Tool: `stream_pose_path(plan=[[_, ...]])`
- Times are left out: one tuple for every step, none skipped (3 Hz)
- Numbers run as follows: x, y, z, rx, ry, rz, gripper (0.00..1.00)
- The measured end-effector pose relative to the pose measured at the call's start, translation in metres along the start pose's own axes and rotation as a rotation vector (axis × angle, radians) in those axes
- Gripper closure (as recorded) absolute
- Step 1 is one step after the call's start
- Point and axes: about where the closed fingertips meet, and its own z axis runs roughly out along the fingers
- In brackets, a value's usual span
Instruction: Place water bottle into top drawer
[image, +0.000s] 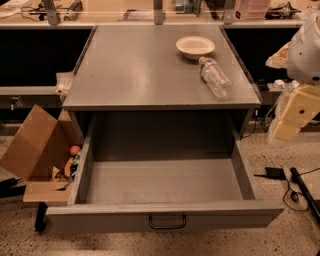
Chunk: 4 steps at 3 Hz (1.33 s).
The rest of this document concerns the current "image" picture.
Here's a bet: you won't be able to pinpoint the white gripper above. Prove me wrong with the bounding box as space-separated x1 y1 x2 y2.
265 12 320 142

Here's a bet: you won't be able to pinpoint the clear plastic water bottle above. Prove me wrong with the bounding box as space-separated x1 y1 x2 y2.
199 57 233 99

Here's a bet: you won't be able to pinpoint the open grey top drawer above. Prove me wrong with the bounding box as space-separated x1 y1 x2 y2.
47 114 283 233

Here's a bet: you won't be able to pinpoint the white power strip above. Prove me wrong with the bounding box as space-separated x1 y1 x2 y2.
272 79 300 91

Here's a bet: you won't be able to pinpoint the pink plastic container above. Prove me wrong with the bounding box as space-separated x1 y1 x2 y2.
234 0 271 20

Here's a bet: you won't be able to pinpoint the black power adapter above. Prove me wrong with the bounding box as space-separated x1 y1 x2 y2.
256 167 286 180

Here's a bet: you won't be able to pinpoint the black pole on floor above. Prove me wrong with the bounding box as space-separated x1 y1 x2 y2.
290 167 320 224

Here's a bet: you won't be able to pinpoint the white paper bowl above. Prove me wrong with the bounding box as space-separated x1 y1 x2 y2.
176 36 215 60

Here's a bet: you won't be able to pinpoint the grey metal cabinet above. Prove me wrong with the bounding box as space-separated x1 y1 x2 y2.
64 24 260 161

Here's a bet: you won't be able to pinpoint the orange ball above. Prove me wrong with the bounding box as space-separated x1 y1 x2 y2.
69 145 81 156

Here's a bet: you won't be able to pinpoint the brown cardboard box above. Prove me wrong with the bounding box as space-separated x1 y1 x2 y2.
0 105 84 206

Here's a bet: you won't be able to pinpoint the black cable on floor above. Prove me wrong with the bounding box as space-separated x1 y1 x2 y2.
282 167 320 213

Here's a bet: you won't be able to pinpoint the black drawer handle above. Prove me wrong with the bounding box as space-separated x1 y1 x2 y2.
148 215 187 230

